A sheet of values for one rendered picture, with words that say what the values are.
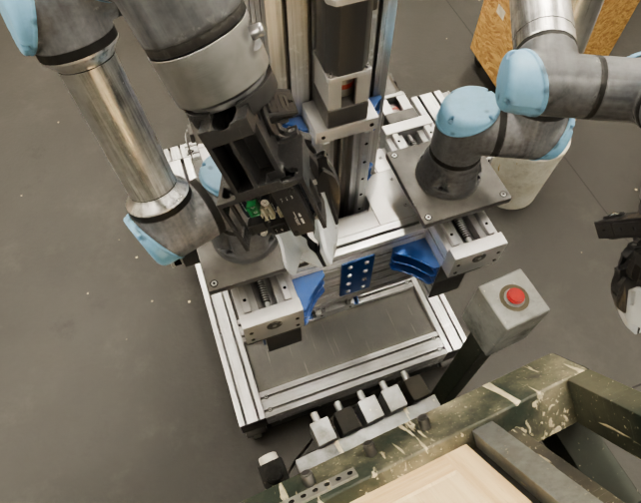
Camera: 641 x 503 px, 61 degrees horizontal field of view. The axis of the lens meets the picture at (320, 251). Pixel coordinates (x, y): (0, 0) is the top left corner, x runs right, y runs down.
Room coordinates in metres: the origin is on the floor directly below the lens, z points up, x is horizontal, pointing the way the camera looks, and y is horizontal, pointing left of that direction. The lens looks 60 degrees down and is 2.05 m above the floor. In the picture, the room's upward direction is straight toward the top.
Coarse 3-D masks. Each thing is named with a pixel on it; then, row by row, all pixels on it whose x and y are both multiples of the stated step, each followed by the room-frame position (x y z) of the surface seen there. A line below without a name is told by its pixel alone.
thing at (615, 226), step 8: (608, 216) 0.41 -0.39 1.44; (616, 216) 0.40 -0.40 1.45; (624, 216) 0.40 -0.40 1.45; (632, 216) 0.39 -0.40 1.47; (640, 216) 0.38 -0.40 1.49; (600, 224) 0.40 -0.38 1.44; (608, 224) 0.39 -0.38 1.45; (616, 224) 0.38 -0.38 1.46; (624, 224) 0.37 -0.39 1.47; (632, 224) 0.37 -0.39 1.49; (640, 224) 0.36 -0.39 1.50; (600, 232) 0.39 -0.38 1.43; (608, 232) 0.38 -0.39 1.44; (616, 232) 0.38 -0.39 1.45; (624, 232) 0.37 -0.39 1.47; (632, 232) 0.36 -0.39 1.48; (640, 232) 0.35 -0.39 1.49
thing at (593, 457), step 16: (560, 432) 0.26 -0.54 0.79; (576, 432) 0.26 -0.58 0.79; (592, 432) 0.26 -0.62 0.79; (560, 448) 0.23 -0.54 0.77; (576, 448) 0.22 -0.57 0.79; (592, 448) 0.22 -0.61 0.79; (608, 448) 0.22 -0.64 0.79; (576, 464) 0.19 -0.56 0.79; (592, 464) 0.19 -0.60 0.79; (608, 464) 0.19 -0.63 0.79; (608, 480) 0.16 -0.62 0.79; (624, 480) 0.16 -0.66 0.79; (624, 496) 0.12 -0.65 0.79; (640, 496) 0.12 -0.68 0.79
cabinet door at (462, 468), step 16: (464, 448) 0.20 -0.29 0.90; (432, 464) 0.17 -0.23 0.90; (448, 464) 0.17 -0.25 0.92; (464, 464) 0.17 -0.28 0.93; (480, 464) 0.16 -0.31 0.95; (400, 480) 0.14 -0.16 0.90; (416, 480) 0.14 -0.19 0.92; (432, 480) 0.14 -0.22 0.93; (448, 480) 0.14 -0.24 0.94; (464, 480) 0.13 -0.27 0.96; (480, 480) 0.13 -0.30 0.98; (496, 480) 0.13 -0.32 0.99; (368, 496) 0.11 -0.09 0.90; (384, 496) 0.11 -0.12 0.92; (400, 496) 0.11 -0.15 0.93; (416, 496) 0.11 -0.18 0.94; (432, 496) 0.11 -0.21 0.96; (448, 496) 0.11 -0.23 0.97; (464, 496) 0.11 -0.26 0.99; (480, 496) 0.10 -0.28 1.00; (496, 496) 0.10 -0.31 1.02; (512, 496) 0.10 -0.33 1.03
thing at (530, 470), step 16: (480, 432) 0.23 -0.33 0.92; (496, 432) 0.23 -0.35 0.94; (480, 448) 0.20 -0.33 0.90; (496, 448) 0.19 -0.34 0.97; (512, 448) 0.19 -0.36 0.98; (528, 448) 0.19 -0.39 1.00; (512, 464) 0.16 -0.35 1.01; (528, 464) 0.15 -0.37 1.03; (544, 464) 0.15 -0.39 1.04; (528, 480) 0.13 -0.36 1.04; (544, 480) 0.12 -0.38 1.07; (560, 480) 0.12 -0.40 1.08; (544, 496) 0.10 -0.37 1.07; (560, 496) 0.09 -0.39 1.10; (576, 496) 0.09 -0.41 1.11; (592, 496) 0.09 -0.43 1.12
